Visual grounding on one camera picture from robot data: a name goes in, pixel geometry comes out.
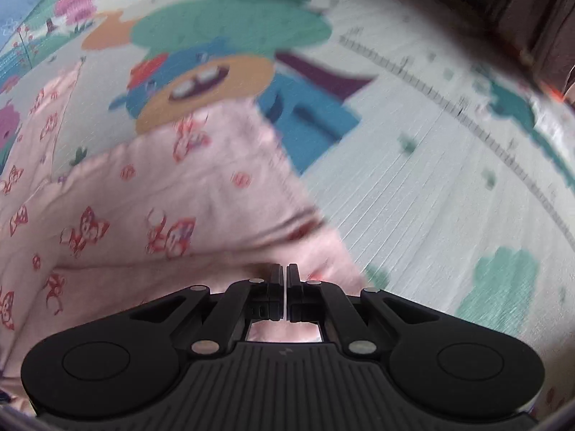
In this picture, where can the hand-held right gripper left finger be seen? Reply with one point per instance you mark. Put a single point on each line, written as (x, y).
(277, 292)

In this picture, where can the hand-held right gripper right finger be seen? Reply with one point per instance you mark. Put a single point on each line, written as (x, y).
(294, 292)

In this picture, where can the pink printed garment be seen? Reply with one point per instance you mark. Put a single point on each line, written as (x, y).
(134, 179)

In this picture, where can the cartoon animal play mat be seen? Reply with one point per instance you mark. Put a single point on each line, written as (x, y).
(404, 188)

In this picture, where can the striped curtain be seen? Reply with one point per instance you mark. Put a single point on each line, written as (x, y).
(525, 13)

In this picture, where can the pink and blue printed quilt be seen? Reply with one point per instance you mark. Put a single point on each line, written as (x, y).
(22, 4)

